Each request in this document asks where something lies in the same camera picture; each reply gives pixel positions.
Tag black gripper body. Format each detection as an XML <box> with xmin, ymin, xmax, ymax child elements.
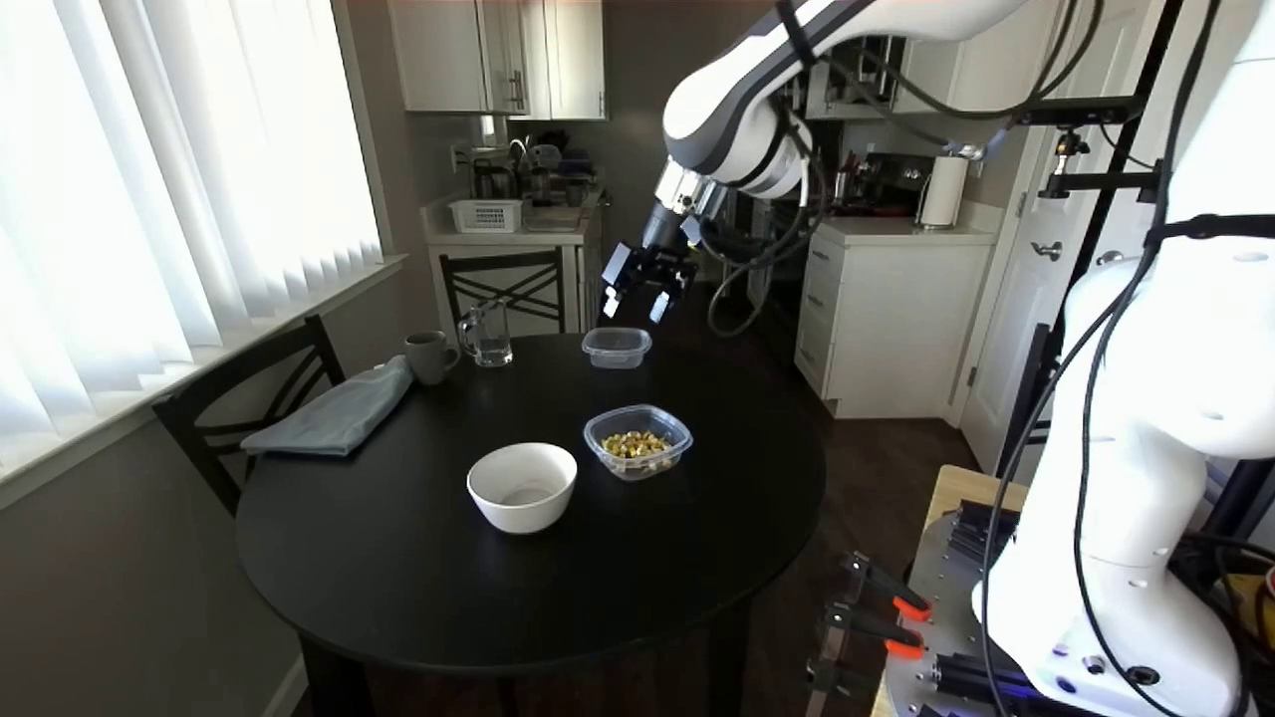
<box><xmin>598</xmin><ymin>234</ymin><xmax>698</xmax><ymax>311</ymax></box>

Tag clear plastic container with nuts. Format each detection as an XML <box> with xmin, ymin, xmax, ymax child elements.
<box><xmin>578</xmin><ymin>404</ymin><xmax>698</xmax><ymax>485</ymax></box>

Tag empty clear plastic container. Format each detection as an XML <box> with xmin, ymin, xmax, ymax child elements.
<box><xmin>578</xmin><ymin>325</ymin><xmax>659</xmax><ymax>376</ymax></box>

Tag white ceramic bowl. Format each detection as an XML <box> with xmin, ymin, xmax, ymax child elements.
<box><xmin>463</xmin><ymin>439</ymin><xmax>582</xmax><ymax>538</ymax></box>

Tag white kitchen counter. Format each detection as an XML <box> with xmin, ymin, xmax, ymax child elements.
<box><xmin>417</xmin><ymin>196</ymin><xmax>598</xmax><ymax>339</ymax></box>

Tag clear drinking glass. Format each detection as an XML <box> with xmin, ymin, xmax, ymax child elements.
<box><xmin>467</xmin><ymin>299</ymin><xmax>518</xmax><ymax>372</ymax></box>

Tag white plastic tub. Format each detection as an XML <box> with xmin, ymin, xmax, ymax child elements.
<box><xmin>445</xmin><ymin>196</ymin><xmax>525</xmax><ymax>238</ymax></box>

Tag black cross-back chair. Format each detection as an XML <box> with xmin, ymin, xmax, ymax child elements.
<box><xmin>435</xmin><ymin>248</ymin><xmax>569</xmax><ymax>339</ymax></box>

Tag grey mug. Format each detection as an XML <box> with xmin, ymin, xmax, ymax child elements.
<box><xmin>397</xmin><ymin>329</ymin><xmax>467</xmax><ymax>390</ymax></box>

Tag white lower kitchen cabinet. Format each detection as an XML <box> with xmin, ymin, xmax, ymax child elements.
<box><xmin>792</xmin><ymin>216</ymin><xmax>1002</xmax><ymax>422</ymax></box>

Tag white kitchen cabinet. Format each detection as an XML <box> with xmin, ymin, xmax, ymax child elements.
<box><xmin>792</xmin><ymin>216</ymin><xmax>1002</xmax><ymax>422</ymax></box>
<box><xmin>388</xmin><ymin>0</ymin><xmax>611</xmax><ymax>123</ymax></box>

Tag black coffee maker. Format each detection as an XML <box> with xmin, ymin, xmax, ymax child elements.
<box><xmin>838</xmin><ymin>147</ymin><xmax>933</xmax><ymax>221</ymax></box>

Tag white upper kitchen cabinet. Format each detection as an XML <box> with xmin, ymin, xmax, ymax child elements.
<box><xmin>388</xmin><ymin>0</ymin><xmax>611</xmax><ymax>123</ymax></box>

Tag blue-grey folded cloth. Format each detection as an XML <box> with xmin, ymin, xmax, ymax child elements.
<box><xmin>239</xmin><ymin>352</ymin><xmax>417</xmax><ymax>461</ymax></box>

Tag white paper towel roll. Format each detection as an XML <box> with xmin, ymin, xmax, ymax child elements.
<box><xmin>918</xmin><ymin>151</ymin><xmax>974</xmax><ymax>232</ymax></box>

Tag white door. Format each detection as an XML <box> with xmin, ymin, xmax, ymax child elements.
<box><xmin>950</xmin><ymin>123</ymin><xmax>1109</xmax><ymax>473</ymax></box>

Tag white vertical blinds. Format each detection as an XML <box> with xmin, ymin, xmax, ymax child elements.
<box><xmin>0</xmin><ymin>0</ymin><xmax>390</xmax><ymax>447</ymax></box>

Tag robot mounting base plate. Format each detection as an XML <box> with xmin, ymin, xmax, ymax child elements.
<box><xmin>868</xmin><ymin>461</ymin><xmax>1054</xmax><ymax>717</ymax></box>

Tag orange-handled black clamp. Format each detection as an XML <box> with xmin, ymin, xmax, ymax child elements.
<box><xmin>828</xmin><ymin>549</ymin><xmax>937</xmax><ymax>631</ymax></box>
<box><xmin>800</xmin><ymin>609</ymin><xmax>933</xmax><ymax>703</ymax></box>

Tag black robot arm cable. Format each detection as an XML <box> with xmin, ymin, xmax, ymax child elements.
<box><xmin>703</xmin><ymin>0</ymin><xmax>1230</xmax><ymax>717</ymax></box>

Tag black metal frame stand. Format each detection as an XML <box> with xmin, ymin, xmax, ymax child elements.
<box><xmin>994</xmin><ymin>0</ymin><xmax>1193</xmax><ymax>485</ymax></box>

